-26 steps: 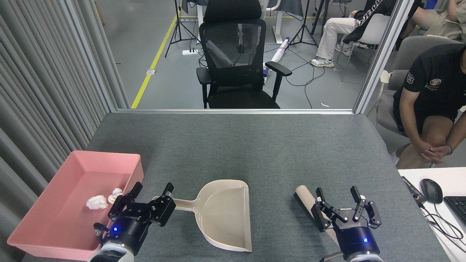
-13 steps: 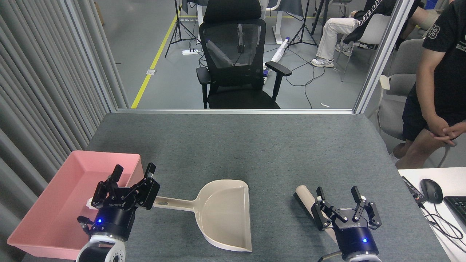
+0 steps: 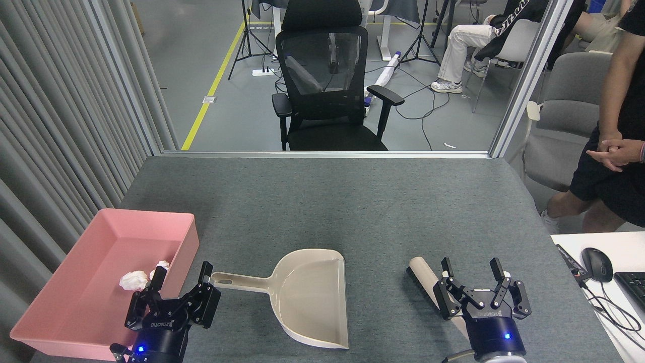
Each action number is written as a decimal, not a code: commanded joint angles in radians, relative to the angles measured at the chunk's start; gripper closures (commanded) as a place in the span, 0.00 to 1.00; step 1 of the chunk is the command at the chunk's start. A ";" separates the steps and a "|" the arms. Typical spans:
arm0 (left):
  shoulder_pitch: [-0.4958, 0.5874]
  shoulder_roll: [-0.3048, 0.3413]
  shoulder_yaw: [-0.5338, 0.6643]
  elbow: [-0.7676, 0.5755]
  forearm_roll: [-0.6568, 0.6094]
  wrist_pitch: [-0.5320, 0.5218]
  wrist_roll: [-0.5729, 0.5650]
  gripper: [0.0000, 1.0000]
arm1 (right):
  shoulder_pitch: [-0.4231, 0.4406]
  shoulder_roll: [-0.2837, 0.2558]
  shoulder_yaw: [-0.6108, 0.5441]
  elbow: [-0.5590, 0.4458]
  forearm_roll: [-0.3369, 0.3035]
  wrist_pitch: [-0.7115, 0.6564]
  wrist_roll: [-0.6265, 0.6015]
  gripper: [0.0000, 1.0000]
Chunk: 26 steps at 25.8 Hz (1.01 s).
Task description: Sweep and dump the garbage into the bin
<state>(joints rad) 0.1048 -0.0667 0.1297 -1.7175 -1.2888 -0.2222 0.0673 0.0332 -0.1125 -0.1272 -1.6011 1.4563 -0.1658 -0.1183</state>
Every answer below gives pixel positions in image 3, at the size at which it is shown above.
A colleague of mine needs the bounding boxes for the beige plastic dustpan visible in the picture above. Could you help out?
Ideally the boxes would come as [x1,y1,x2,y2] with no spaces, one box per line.
[210,249,349,349]

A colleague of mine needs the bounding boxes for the silver table rail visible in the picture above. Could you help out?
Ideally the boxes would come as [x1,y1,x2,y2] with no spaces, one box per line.
[161,150,492,159]

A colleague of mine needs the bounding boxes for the white side desk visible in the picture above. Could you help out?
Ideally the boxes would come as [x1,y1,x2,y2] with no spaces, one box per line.
[550,231,645,363]

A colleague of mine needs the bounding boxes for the black mesh office chair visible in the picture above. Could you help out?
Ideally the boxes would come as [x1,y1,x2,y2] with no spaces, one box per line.
[272,0,405,151]

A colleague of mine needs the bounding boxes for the black desk cable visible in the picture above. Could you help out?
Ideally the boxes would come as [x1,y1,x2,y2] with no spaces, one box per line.
[579,280,645,336]

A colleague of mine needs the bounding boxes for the white plastic chair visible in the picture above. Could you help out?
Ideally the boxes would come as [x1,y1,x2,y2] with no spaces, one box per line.
[464,19,540,114]

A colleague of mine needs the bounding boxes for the black floor cable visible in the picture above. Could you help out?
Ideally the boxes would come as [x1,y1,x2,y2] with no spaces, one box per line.
[396,76,452,151]

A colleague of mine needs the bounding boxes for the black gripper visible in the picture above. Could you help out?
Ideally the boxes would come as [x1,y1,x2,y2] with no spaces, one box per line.
[433,257,532,359]
[125,261,221,363]

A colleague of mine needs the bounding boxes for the pink plastic bin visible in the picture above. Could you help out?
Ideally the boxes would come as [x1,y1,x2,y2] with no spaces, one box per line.
[10,208,200,363]

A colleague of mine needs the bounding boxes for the person's right hand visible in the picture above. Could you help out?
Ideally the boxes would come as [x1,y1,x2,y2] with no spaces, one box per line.
[586,135,623,173]

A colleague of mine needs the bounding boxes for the person's left hand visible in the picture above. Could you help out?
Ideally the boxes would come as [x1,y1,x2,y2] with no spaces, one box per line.
[602,140,645,164]

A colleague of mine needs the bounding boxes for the grey pleated curtain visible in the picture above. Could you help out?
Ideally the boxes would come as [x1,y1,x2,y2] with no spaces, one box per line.
[0,0,180,363]

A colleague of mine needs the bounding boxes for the grey upholstered chair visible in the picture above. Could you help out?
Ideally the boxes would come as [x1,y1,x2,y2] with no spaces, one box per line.
[522,52,613,193]

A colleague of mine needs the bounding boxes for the beige hand brush black bristles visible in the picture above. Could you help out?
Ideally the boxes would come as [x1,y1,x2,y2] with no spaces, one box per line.
[406,257,474,339]

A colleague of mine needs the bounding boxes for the silver frame post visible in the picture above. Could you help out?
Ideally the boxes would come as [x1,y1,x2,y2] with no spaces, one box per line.
[81,0,167,157]
[489,0,575,159]

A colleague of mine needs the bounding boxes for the black box with red button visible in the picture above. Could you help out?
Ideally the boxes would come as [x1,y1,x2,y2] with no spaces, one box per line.
[554,244,591,283]

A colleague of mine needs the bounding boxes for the person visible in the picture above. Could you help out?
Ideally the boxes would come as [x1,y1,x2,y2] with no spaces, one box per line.
[572,0,625,51]
[540,0,645,235]
[431,0,550,94]

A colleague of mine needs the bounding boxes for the black tripod stand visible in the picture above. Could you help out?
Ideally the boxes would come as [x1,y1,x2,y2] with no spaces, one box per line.
[401,0,444,67]
[228,0,275,80]

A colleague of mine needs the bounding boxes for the dark grey desk cloth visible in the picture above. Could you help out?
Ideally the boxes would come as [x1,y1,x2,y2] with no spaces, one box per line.
[368,0,421,28]

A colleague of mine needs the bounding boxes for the black keyboard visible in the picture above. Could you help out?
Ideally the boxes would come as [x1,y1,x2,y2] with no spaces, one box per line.
[613,271,645,311]

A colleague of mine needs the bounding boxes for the black computer mouse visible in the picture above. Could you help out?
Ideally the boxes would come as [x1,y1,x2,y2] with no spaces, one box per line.
[581,248,614,283]

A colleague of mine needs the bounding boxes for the white roll with blue ends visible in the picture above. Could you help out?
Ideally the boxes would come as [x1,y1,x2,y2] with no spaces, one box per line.
[364,50,402,106]

